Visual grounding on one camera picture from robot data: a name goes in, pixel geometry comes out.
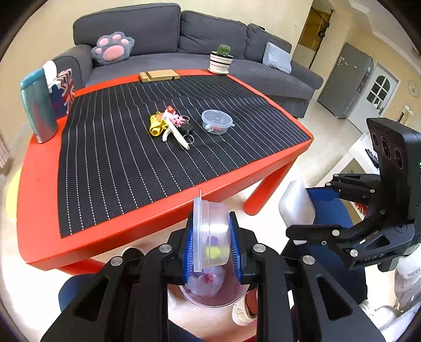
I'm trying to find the pink toy keychain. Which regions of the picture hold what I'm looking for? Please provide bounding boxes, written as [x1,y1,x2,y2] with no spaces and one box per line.
[163,105,186,128]

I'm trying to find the person's leg jeans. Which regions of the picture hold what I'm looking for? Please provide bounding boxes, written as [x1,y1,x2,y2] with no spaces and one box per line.
[281,187,368,304]
[58,274,95,311]

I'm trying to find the right foot slipper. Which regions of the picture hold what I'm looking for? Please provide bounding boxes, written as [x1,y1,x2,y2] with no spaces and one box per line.
[232,289,258,326]

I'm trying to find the person's right leg jeans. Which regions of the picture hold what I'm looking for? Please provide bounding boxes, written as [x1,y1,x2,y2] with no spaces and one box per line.
[281,187,368,304]

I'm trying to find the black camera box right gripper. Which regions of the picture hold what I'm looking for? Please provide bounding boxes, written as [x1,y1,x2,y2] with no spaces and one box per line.
[366,118,420,223]

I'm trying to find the dark grey sofa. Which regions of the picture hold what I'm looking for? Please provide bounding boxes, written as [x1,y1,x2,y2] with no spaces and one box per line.
[53,3,323,118]

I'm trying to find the potted cactus striped pot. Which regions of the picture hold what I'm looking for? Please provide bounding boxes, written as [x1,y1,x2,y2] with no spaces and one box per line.
[208,44,233,75]

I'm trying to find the cat paw cushion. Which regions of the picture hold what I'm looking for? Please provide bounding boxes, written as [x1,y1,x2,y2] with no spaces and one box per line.
[91,31,135,66]

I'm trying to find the wooden phone stand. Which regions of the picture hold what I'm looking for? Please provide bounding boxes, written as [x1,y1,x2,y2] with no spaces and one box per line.
[139,70,181,83]

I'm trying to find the clear lidded plastic container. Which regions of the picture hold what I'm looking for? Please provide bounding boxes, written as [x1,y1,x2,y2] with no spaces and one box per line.
[193,197,230,273]

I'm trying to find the teal tumbler bottle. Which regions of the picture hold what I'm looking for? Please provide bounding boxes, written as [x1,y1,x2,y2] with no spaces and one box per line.
[20,68,58,144]

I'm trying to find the black striped table mat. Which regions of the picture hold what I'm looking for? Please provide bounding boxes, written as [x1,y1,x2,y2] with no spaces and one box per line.
[58,76,310,237]

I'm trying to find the light blue cushion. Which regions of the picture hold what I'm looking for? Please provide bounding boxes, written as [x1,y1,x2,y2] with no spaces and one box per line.
[262,42,292,74]

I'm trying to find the union jack tissue box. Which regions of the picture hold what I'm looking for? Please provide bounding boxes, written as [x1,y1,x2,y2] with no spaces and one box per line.
[43,60,75,119]

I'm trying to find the translucent pink trash bin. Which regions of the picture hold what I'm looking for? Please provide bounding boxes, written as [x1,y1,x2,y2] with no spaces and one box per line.
[179,264,249,309]

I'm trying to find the person's left leg jeans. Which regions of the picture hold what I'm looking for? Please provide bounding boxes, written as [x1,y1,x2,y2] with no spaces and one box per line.
[58,274,95,311]

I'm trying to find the white panel door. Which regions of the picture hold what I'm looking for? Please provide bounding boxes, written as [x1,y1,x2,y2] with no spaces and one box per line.
[348,63,399,134]

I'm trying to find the grey refrigerator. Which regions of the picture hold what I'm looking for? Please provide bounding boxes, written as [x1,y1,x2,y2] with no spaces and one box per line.
[318,43,374,119]

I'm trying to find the red coffee table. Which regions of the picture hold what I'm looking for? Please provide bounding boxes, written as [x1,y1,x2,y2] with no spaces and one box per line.
[16,70,313,274]

